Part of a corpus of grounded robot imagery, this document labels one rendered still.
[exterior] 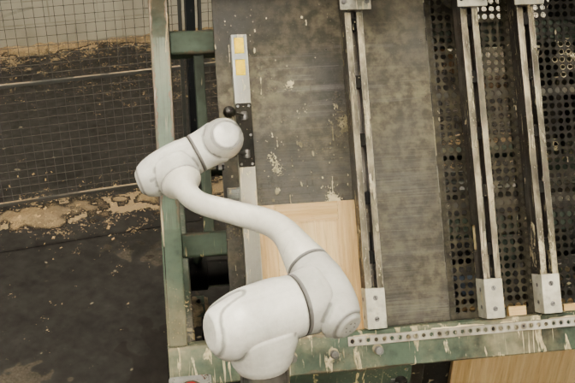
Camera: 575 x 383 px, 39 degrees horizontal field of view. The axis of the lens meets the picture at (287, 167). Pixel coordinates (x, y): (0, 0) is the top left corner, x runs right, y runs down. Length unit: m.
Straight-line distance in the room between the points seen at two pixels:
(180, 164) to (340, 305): 0.58
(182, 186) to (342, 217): 0.75
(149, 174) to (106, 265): 2.40
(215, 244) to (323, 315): 0.97
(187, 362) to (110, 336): 1.47
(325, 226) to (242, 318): 1.02
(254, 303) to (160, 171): 0.53
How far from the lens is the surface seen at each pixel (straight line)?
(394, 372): 2.62
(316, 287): 1.64
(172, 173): 1.97
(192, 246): 2.56
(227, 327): 1.58
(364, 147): 2.57
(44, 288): 4.28
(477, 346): 2.67
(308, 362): 2.54
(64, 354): 3.89
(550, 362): 3.20
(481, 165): 2.68
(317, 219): 2.54
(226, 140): 1.97
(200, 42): 2.63
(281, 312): 1.60
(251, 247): 2.49
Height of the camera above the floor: 2.59
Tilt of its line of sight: 30 degrees down
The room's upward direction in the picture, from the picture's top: 1 degrees clockwise
